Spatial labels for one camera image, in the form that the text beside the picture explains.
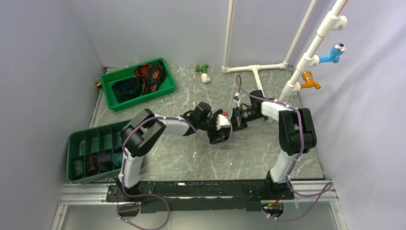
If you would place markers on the orange black tie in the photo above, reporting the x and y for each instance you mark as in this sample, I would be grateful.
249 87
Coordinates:
151 75

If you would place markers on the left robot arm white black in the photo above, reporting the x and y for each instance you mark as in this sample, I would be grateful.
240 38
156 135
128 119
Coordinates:
141 133

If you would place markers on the rolled black tie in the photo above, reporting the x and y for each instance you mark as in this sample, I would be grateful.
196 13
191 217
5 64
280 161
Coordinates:
78 169

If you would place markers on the rolled dark red tie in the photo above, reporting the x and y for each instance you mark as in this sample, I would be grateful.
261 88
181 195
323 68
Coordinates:
91 165

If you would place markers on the orange faucet tap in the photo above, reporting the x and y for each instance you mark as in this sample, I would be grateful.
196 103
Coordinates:
309 82

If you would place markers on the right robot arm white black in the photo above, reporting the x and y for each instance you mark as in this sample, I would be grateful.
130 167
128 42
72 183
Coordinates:
296 133

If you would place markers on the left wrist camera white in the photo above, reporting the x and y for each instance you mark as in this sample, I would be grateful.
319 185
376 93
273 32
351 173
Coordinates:
223 121

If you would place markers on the dark teal tie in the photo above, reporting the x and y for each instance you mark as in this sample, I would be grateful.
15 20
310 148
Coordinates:
126 90

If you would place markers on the white pipe fitting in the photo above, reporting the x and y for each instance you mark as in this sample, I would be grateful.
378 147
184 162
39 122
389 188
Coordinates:
205 78

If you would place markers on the green compartment organizer tray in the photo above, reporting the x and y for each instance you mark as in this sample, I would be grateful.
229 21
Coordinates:
92 142

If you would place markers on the rolled navy plaid tie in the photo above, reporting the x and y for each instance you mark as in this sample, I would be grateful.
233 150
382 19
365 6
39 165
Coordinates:
105 161

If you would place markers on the brown patterned necktie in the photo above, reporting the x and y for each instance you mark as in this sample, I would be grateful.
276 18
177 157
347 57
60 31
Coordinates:
219 137

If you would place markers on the green pipe fitting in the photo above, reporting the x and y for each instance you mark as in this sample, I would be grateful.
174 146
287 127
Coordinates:
201 68

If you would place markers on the rolled dark green tie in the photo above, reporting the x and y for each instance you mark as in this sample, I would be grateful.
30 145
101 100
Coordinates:
117 159

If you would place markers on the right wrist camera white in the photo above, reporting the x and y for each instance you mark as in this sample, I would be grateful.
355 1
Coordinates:
237 99

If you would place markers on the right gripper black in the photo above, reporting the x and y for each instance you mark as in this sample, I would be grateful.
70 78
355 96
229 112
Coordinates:
238 122

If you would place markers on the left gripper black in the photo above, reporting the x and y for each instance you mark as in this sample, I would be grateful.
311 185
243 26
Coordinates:
214 118

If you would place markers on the green open tray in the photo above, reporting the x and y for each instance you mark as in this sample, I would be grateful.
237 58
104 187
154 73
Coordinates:
108 79

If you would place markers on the white pvc pipe frame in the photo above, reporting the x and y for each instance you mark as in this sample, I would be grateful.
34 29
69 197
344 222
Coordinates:
333 21

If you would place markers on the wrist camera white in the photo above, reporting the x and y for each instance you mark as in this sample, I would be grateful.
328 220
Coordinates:
223 121
237 99

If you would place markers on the blue faucet tap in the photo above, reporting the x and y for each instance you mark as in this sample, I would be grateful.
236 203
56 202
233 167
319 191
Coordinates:
337 50

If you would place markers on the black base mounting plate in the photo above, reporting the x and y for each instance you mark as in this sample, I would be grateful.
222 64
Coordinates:
156 196

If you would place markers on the aluminium rail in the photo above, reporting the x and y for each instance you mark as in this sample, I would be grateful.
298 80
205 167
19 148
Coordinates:
102 194

